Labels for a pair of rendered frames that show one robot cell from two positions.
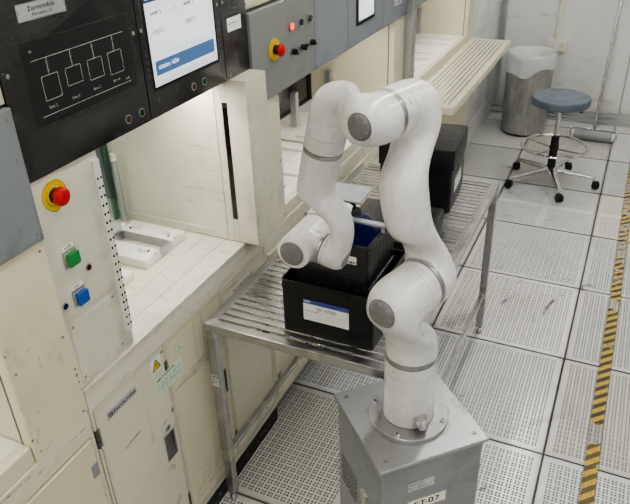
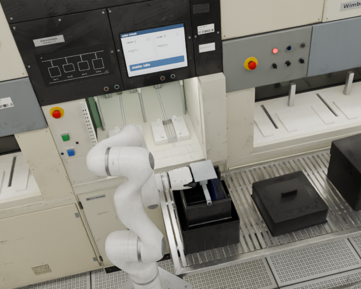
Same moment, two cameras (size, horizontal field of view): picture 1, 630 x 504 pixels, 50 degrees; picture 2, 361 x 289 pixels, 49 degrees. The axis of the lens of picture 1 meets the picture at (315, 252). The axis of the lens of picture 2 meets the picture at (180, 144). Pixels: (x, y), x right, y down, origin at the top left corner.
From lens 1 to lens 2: 151 cm
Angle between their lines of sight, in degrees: 47
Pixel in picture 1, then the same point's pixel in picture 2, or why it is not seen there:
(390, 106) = (96, 161)
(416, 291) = (117, 248)
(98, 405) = (80, 193)
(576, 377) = not seen: outside the picture
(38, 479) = (45, 206)
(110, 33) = (94, 51)
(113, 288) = not seen: hidden behind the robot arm
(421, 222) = (124, 220)
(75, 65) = (69, 63)
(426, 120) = (129, 175)
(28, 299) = (40, 146)
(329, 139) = not seen: hidden behind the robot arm
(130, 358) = (102, 183)
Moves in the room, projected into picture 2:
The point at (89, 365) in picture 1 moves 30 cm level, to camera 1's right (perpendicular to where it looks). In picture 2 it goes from (76, 178) to (102, 209)
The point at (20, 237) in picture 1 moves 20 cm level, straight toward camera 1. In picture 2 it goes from (34, 124) to (3, 150)
